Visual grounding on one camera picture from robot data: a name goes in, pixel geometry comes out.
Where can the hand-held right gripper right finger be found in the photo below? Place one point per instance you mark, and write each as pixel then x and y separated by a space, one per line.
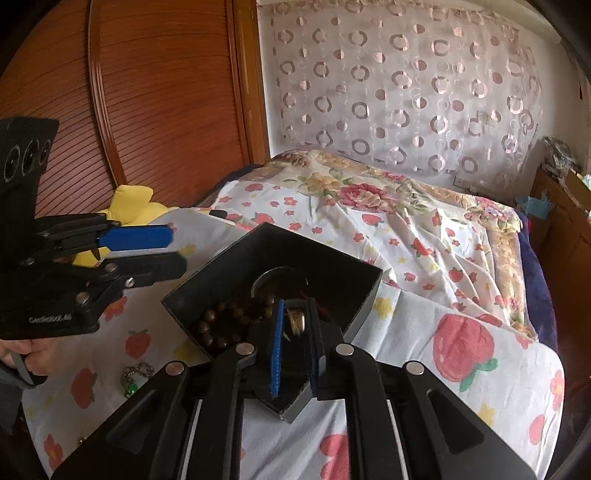
pixel 314 364

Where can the cardboard box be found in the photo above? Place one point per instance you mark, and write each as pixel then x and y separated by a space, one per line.
pixel 579 180

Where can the brown wooden cabinet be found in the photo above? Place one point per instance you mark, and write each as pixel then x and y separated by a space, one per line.
pixel 568 230

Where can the stack of newspapers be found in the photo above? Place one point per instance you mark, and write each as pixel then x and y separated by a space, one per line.
pixel 558 157

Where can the brown wooden wardrobe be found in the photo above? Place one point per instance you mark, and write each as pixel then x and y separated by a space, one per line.
pixel 161 92

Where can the black jewelry box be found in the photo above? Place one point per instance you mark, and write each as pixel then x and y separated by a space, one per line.
pixel 221 263

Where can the silver bangle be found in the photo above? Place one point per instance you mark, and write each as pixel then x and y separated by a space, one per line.
pixel 258 282

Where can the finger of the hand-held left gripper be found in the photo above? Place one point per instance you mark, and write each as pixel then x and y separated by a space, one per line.
pixel 152 270
pixel 138 237

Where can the small strawberry print sheet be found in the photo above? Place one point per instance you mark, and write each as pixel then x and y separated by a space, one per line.
pixel 392 221

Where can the large strawberry print bed cover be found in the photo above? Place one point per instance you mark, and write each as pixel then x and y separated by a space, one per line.
pixel 461 415

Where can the person's left hand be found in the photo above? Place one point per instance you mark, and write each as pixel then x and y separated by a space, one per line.
pixel 36 357

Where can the floral quilt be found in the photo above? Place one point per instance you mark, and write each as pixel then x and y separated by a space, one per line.
pixel 360 194

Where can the blue plastic bag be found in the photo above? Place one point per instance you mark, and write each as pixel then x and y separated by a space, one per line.
pixel 533 205

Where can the yellow plush toy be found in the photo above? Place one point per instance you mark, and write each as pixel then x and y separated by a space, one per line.
pixel 134 203

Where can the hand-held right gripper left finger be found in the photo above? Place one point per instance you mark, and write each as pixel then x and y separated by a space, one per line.
pixel 276 355

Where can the sheer curtain with circles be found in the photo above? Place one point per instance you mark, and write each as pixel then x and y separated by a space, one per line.
pixel 392 92

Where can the dark blue blanket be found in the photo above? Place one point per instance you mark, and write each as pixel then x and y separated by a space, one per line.
pixel 535 277

